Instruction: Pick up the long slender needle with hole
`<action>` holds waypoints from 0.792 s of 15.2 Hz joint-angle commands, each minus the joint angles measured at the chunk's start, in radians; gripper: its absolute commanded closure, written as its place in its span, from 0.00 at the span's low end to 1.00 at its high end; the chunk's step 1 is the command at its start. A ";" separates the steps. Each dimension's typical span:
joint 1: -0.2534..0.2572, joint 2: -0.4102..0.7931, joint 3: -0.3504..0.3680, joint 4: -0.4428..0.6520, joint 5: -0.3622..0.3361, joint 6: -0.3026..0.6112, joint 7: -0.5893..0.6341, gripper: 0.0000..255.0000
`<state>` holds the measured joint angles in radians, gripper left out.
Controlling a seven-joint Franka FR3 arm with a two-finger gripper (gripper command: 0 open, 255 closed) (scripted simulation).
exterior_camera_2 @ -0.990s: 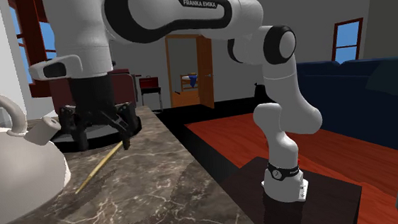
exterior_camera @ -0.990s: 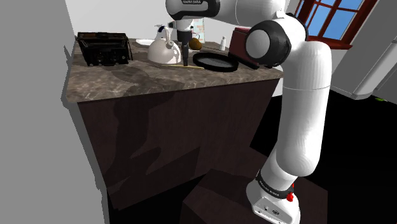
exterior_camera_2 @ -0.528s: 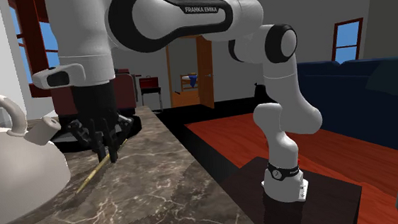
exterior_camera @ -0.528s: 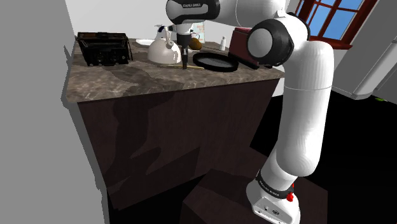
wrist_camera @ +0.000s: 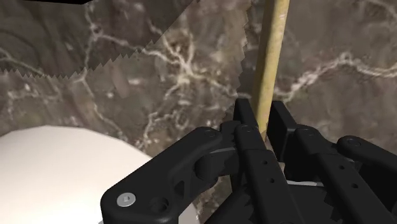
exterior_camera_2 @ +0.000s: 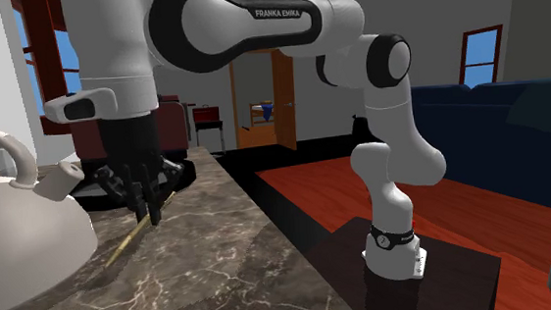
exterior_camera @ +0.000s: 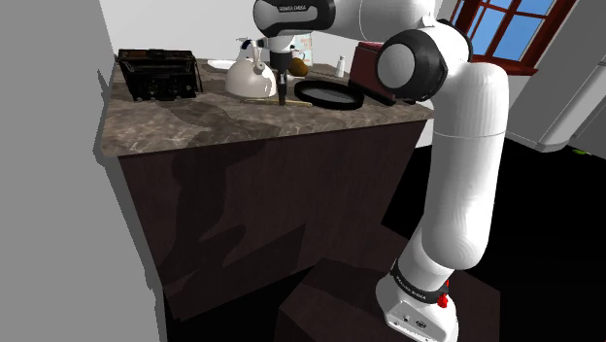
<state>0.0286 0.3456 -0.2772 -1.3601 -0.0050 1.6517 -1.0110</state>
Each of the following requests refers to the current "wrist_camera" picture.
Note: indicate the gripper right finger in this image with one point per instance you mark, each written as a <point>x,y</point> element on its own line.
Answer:
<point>335,173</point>

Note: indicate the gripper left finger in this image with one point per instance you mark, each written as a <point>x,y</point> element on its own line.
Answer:
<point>173,173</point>

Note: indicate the yellow wooden stick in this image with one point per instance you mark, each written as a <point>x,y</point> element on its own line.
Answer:
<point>273,49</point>

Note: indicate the white round plate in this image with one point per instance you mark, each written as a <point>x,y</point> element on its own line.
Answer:
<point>55,176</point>

